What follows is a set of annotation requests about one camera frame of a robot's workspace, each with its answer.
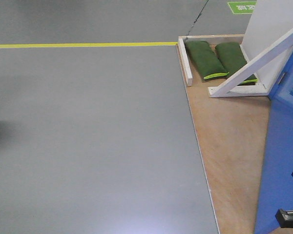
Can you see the plywood base platform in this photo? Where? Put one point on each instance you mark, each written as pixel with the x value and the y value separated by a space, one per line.
pixel 231 134

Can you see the white diagonal brace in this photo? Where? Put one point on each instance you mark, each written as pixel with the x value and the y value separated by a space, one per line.
pixel 231 87

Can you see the green floor sign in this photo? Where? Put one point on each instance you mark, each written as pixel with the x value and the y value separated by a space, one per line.
pixel 242 7

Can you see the green sandbag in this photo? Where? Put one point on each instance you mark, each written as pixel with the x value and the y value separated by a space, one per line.
pixel 231 57
pixel 205 60

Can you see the far white border rail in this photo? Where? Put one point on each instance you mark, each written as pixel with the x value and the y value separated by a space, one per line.
pixel 212 40

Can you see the blue door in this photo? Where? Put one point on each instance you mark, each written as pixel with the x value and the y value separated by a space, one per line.
pixel 276 187

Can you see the white wall panel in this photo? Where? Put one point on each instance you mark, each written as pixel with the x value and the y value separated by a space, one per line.
pixel 270 20

